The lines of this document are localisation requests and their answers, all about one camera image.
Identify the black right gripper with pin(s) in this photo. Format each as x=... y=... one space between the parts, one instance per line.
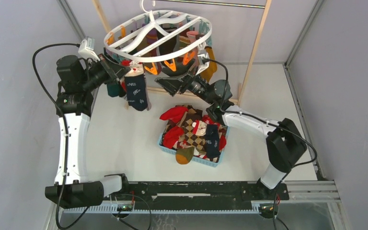
x=173 y=85

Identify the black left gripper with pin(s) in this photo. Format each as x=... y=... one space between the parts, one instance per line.
x=114 y=72

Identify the navy sock with lettering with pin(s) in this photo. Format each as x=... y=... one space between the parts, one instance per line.
x=135 y=86

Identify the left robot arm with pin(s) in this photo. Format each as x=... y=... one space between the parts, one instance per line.
x=72 y=187

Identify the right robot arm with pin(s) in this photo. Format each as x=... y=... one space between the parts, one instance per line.
x=284 y=143

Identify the white round clip hanger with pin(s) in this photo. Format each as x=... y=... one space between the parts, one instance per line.
x=151 y=37

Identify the orange clothespin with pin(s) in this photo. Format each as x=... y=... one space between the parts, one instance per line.
x=170 y=63
x=188 y=57
x=151 y=68

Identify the red sock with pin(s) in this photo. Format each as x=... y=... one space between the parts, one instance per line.
x=174 y=114
x=172 y=137

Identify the mustard yellow sock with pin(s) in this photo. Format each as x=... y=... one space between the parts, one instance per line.
x=209 y=72

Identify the brown white-striped sock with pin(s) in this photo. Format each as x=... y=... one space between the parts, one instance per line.
x=168 y=46

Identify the pink sock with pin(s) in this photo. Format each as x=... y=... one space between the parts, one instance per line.
x=192 y=36

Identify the brown argyle sock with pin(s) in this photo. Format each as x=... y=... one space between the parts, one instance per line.
x=191 y=139

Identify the light blue plastic basket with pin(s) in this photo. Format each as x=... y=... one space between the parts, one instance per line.
x=199 y=157

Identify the olive orange-toe sock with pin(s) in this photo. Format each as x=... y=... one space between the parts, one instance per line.
x=184 y=156

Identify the wooden rack frame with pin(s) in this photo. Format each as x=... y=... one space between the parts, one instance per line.
x=196 y=49

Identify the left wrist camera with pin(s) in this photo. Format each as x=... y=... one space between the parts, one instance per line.
x=86 y=49

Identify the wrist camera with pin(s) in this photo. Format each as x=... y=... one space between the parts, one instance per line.
x=86 y=49
x=202 y=61

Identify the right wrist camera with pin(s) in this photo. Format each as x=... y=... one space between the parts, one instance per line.
x=202 y=61

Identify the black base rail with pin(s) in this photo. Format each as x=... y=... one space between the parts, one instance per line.
x=246 y=190

